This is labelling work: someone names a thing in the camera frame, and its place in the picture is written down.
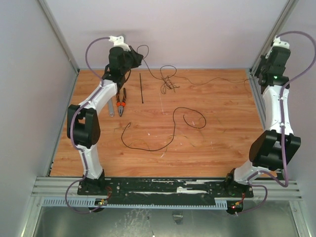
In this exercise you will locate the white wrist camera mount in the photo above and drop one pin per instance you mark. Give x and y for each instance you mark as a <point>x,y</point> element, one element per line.
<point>119,42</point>
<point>278,42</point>

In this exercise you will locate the aluminium frame rail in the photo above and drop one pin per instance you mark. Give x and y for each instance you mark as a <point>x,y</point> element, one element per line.
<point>266,118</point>

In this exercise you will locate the black zip tie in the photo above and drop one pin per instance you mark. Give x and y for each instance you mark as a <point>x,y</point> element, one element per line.
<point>141,89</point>

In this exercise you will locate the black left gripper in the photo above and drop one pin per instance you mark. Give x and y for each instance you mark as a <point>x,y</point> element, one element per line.
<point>137,57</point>

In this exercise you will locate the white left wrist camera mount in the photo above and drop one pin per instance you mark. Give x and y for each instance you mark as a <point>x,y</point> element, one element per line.
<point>119,42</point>

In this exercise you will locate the orange black pliers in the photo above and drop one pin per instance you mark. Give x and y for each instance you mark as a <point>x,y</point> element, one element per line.
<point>121,102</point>

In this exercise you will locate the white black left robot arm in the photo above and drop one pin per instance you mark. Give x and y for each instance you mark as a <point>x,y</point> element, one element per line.
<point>83,128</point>

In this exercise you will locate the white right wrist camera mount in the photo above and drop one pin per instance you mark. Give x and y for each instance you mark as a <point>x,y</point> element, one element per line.
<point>278,42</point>

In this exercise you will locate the silver adjustable wrench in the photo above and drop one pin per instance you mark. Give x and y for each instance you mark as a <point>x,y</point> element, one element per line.
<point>110,108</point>

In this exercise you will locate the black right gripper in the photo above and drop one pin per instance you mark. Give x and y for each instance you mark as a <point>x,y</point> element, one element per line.
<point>263,66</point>

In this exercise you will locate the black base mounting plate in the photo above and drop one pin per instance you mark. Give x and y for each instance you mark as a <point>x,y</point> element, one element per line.
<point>171,191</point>

